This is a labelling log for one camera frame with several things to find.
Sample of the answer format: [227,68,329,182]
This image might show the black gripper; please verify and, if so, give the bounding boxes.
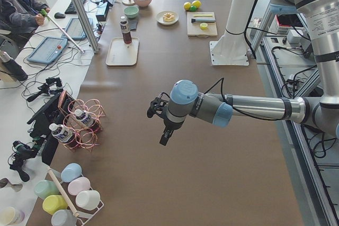
[159,116,184,146]

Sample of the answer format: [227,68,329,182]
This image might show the cream round plate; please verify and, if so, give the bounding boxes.
[156,11,179,25]

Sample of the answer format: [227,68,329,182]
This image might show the glazed twisted donut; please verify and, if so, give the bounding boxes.
[163,12,175,22]

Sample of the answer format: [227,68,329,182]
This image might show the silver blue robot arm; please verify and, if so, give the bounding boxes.
[147,0,338,145]

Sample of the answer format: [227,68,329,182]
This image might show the cream rectangular tray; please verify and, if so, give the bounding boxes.
[105,37,139,66]

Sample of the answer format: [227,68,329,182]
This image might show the water bottle in rack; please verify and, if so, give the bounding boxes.
[49,123,78,149]
[74,109,100,132]

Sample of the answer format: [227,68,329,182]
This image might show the white plastic cup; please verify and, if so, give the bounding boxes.
[75,190,101,211]

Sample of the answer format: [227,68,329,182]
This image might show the pink plastic cup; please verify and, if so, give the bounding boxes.
[68,177,91,196]

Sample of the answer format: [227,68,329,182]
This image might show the blue plastic cup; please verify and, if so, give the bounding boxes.
[61,163,82,183]

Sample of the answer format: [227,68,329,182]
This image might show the wooden cutting board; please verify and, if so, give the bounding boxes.
[187,12,218,37]

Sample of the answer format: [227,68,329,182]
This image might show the half lemon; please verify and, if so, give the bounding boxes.
[199,23,208,30]

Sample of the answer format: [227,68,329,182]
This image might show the grey folded cloth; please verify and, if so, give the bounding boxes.
[128,18,138,31]

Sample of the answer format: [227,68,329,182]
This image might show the steel cylindrical grater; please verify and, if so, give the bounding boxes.
[191,18,216,23]

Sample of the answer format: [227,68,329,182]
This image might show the dark tea bottle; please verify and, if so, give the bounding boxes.
[120,16,132,44]

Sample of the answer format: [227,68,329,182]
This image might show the yellow plastic knife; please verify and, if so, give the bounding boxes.
[193,14,213,17]

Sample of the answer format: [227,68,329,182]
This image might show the mint green bowl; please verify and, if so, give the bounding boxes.
[123,6,139,19]

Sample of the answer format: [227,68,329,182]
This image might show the green lime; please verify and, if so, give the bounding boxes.
[189,5,197,12]

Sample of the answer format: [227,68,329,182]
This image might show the yellow lemon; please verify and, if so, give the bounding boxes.
[192,0,202,8]
[183,2,192,11]

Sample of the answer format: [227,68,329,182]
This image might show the grey plastic cup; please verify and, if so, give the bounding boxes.
[51,210,77,226]

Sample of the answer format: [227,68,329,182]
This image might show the yellow plastic cup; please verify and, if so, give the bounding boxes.
[42,195,68,215]

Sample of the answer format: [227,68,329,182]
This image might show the mint plastic cup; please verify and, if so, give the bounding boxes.
[34,179,59,200]

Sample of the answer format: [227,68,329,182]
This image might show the blue teach pendant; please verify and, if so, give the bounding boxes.
[27,37,68,65]
[65,18,86,41]

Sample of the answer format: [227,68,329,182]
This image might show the black computer mouse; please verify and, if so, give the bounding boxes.
[54,12,66,19]

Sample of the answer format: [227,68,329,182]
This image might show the black keyboard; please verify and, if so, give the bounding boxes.
[64,0,91,15]

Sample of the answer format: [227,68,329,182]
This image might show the black thermos bottle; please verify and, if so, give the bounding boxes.
[1,51,28,81]

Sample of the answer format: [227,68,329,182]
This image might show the seated person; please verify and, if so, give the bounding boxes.
[1,0,50,34]

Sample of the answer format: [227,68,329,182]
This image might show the copper wire bottle rack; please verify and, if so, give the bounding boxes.
[58,91,106,152]

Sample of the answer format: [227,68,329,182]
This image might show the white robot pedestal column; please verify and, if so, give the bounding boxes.
[210,0,255,66]

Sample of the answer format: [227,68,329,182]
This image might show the aluminium frame post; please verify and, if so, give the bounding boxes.
[71,0,100,54]

